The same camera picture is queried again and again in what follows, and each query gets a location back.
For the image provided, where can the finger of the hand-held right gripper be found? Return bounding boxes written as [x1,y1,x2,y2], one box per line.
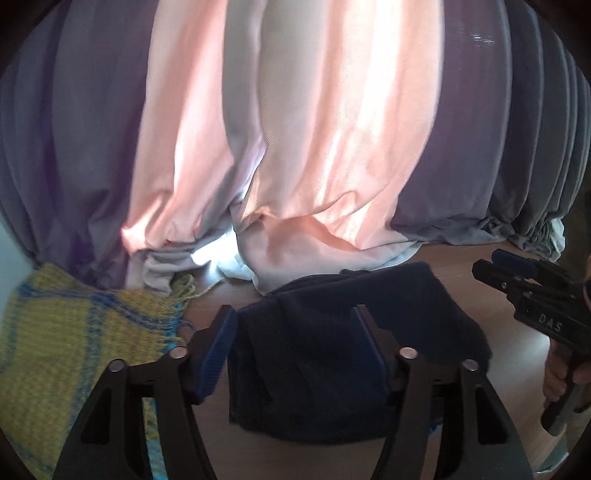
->
[492,248,543,275]
[472,260,515,298]

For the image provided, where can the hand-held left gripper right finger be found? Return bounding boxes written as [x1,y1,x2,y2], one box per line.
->
[351,305,536,480]

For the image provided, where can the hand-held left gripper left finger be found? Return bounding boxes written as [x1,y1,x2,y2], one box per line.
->
[53,305,238,480]

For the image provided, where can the navy fleece pants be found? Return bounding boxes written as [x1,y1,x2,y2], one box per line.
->
[228,261,492,446]

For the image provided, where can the person's right hand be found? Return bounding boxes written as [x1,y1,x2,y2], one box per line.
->
[542,344,573,407]

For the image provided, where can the grey crumpled garment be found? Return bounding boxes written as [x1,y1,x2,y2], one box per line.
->
[480,215,566,259]

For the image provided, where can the yellow and blue knit scarf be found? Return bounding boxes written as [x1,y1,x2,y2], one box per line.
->
[0,262,199,480]

